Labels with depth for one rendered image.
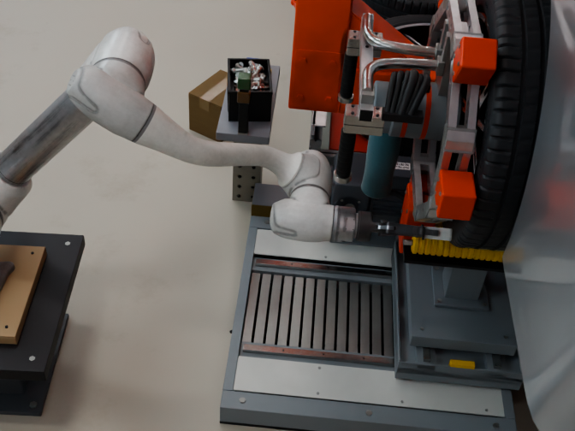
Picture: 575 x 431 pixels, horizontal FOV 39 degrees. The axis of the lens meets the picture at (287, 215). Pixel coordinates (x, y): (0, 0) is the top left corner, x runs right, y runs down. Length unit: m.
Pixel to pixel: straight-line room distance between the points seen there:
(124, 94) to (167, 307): 1.01
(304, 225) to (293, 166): 0.18
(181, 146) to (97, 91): 0.22
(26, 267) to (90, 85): 0.72
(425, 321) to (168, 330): 0.80
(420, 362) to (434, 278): 0.28
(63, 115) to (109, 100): 0.28
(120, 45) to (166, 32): 2.10
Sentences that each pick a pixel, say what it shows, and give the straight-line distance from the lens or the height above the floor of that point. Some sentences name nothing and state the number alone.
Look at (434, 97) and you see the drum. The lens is 2.00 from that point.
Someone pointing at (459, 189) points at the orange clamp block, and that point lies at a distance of 1.78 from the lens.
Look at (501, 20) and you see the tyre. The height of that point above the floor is 1.16.
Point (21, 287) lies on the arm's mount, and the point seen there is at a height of 0.33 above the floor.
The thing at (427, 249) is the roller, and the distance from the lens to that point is 2.16.
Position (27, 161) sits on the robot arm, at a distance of 2.18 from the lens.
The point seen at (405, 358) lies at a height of 0.15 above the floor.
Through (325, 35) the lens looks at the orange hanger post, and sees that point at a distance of 2.44.
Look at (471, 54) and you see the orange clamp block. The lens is 1.74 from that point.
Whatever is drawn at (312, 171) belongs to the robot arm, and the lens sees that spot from 2.05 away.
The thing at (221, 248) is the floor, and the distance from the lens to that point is 2.83.
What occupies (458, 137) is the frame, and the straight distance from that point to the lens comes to 1.79.
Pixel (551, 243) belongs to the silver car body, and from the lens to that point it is 1.52.
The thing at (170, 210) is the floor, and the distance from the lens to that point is 2.97.
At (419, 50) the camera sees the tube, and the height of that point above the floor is 1.01.
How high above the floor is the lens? 1.99
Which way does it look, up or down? 42 degrees down
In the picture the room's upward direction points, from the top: 5 degrees clockwise
